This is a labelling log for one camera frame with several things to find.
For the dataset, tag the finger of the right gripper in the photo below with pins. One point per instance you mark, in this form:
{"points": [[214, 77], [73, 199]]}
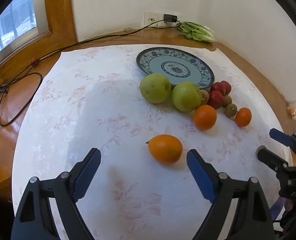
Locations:
{"points": [[270, 159], [281, 137]]}

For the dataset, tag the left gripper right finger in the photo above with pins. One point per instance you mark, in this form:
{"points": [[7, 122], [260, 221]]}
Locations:
{"points": [[252, 219]]}

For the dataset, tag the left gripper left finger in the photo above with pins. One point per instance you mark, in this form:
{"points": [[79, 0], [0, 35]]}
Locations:
{"points": [[34, 218]]}

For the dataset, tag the round orange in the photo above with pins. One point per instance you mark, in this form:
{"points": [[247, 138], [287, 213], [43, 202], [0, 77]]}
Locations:
{"points": [[204, 117]]}

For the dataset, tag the brown kiwi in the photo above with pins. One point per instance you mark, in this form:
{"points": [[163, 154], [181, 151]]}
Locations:
{"points": [[230, 110], [227, 100], [204, 96]]}

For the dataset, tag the large orange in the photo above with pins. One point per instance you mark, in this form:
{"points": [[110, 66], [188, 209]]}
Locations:
{"points": [[165, 149]]}

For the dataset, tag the small orange right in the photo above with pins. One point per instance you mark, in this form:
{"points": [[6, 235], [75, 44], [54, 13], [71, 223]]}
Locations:
{"points": [[243, 117]]}

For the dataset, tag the brown kiwi front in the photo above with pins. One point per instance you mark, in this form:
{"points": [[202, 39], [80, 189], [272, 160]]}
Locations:
{"points": [[230, 110]]}

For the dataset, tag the red fruit back right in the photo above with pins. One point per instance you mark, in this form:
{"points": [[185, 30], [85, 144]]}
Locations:
{"points": [[227, 86]]}

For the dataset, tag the red fruit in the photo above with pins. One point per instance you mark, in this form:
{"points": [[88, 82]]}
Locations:
{"points": [[215, 99], [227, 86], [219, 87]]}

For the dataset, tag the red fruit front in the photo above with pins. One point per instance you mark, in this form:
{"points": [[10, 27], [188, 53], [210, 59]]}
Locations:
{"points": [[215, 99]]}

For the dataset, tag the red fruit back left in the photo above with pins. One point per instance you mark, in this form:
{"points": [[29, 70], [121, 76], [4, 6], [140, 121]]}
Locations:
{"points": [[219, 87]]}

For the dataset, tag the blue patterned ceramic plate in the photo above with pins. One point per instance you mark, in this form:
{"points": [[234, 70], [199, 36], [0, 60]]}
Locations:
{"points": [[177, 65]]}

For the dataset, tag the white floral table cloth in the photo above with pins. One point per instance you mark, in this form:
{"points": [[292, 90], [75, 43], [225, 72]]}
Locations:
{"points": [[91, 99]]}

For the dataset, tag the bagged green lettuce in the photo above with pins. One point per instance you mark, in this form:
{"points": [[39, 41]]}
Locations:
{"points": [[196, 32]]}

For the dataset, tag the black power adapter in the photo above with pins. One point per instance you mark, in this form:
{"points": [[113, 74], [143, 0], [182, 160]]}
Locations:
{"points": [[167, 18]]}

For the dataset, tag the white wall socket plate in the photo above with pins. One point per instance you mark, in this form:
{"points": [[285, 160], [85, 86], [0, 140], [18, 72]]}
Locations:
{"points": [[155, 19]]}

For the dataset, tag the wooden window frame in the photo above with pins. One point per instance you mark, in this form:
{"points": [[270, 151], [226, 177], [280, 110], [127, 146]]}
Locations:
{"points": [[55, 28]]}

